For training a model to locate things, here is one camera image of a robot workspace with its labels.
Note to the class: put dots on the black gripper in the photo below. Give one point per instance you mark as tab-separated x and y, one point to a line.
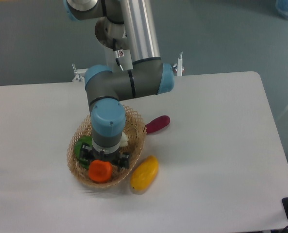
88	154

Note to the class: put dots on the woven wicker basket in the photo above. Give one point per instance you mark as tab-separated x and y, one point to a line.
134	129

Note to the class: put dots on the yellow mango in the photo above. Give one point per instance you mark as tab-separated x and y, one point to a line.
144	174

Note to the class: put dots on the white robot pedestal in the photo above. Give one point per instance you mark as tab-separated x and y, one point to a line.
109	48

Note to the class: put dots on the purple sweet potato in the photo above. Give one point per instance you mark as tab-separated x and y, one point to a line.
157	124

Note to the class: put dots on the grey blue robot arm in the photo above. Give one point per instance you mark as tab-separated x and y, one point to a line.
127	24

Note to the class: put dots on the orange fruit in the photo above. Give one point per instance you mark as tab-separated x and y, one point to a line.
100	171

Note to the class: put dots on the green bok choy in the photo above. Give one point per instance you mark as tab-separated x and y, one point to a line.
86	139

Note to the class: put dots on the white levelling foot bracket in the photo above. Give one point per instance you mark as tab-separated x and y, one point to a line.
178	67

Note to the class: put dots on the white left base bracket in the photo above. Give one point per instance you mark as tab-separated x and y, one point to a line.
79	74

